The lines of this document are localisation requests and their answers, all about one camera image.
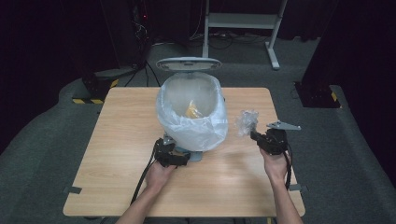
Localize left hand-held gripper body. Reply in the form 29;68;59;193
153;133;179;168

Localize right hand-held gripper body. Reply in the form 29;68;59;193
261;120;302;156

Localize clear plastic wrapper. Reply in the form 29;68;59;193
234;108;261;138

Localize white plastic bin liner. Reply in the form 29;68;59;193
155;72;230;153

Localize yellow plastic bag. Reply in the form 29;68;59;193
184;100;204;119

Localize white and grey pedal bin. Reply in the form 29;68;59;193
155;56;230;162

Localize person's right hand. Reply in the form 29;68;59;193
259;147;292;185

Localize person's left hand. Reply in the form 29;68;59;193
145;161;177;193

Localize grey tape piece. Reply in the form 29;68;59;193
289;183;309;193
63;185;83;195

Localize black stand base striped tape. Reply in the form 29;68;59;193
72;66;138;105
293;80;342;109

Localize white metal stand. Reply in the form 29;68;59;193
201;0;290;70

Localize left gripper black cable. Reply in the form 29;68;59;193
130;146;157;205

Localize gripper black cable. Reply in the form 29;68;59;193
130;146;157;205
283;143;294;191

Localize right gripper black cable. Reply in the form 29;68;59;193
283;143;294;191

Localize floor cables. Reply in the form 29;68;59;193
186;30;270;50

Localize hanging cable bundle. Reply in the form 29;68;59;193
130;0;162;88

